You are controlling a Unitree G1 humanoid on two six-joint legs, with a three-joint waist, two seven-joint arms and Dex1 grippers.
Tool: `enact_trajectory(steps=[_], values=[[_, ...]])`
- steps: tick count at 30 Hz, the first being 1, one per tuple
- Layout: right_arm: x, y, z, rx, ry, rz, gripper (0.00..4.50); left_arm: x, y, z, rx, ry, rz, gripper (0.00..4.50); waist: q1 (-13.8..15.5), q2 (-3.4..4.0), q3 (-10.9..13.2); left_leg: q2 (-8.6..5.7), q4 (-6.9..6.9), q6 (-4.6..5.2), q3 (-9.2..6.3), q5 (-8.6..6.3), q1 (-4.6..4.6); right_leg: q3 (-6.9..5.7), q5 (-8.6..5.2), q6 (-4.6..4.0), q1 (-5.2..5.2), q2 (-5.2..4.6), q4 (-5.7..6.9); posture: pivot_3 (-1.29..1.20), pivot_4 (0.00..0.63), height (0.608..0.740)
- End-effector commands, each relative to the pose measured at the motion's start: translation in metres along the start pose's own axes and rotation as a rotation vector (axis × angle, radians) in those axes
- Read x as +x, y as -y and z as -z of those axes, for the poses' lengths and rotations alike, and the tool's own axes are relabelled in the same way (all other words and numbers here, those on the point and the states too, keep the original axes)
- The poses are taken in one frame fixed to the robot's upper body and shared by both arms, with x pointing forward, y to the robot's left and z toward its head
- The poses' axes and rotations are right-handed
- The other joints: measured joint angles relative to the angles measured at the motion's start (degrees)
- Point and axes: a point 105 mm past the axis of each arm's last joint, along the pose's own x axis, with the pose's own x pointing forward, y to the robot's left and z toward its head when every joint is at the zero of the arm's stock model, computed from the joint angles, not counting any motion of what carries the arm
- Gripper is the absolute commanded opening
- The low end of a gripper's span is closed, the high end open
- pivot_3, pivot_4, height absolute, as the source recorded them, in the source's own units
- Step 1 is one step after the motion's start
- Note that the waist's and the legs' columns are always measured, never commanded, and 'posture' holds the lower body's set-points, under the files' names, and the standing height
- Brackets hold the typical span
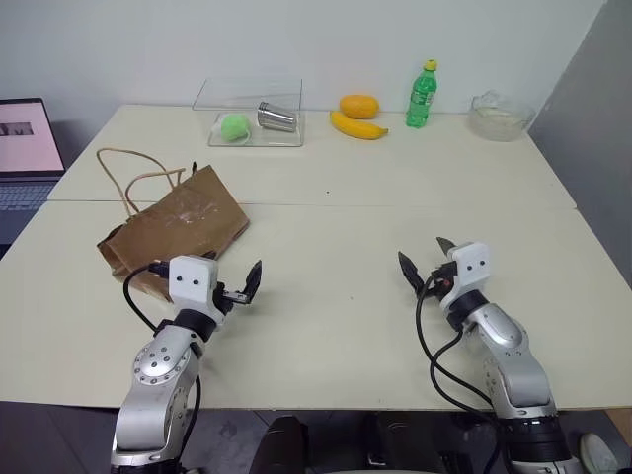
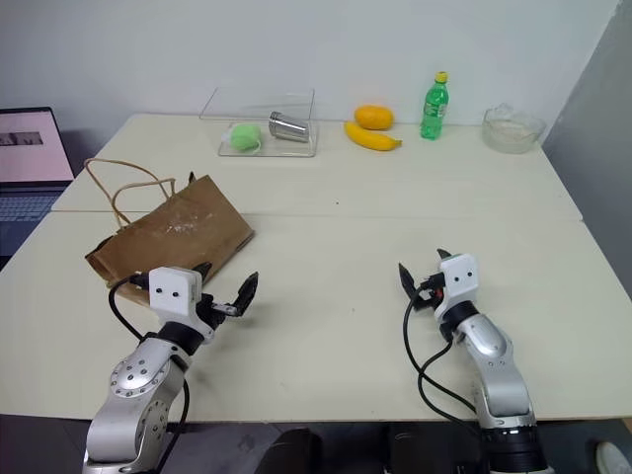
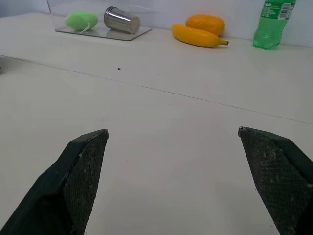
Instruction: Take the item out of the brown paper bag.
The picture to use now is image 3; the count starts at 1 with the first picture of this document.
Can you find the clear acrylic box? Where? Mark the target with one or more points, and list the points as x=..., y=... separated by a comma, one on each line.
x=122, y=35

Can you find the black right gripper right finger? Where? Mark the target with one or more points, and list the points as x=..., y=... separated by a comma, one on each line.
x=281, y=176

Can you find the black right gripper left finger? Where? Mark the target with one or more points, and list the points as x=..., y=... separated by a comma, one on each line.
x=61, y=186

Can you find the yellow banana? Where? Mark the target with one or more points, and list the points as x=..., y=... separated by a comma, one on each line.
x=193, y=35

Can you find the stainless steel cup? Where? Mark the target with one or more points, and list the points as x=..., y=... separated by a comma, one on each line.
x=119, y=20

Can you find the orange mango fruit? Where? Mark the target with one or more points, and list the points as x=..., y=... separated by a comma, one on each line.
x=207, y=22

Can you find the green plastic soda bottle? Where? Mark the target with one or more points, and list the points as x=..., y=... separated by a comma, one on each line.
x=269, y=31

